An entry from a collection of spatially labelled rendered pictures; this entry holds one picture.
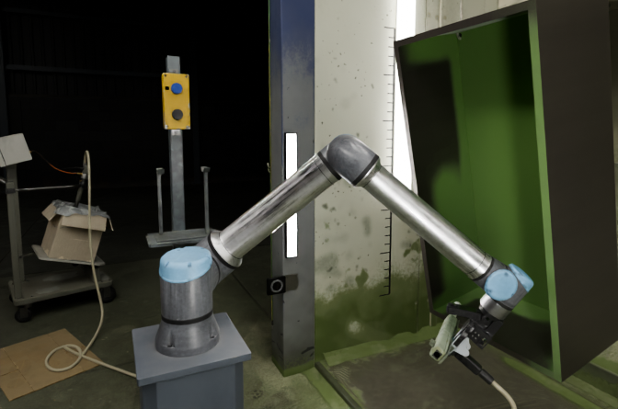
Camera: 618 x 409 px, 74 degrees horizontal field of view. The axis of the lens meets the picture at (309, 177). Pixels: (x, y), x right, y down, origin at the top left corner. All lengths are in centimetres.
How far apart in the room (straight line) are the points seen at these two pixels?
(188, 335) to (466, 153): 139
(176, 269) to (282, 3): 137
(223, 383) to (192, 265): 35
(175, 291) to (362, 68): 151
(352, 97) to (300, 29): 44
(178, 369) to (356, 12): 181
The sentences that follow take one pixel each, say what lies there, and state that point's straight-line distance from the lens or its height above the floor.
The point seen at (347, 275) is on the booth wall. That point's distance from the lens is 233.
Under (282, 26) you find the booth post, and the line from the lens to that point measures 210.
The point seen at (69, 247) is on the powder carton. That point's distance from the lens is 342.
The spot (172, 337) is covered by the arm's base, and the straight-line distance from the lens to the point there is 132.
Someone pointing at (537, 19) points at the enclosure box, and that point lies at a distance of 135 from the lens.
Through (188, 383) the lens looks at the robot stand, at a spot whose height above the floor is 59.
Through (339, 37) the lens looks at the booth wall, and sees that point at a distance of 223.
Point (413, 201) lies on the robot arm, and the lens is 120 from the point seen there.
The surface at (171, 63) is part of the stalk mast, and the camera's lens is 214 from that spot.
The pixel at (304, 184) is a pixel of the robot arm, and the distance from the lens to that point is 130.
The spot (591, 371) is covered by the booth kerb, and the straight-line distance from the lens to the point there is 258.
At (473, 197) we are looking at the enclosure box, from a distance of 208.
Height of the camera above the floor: 127
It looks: 6 degrees down
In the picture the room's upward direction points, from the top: straight up
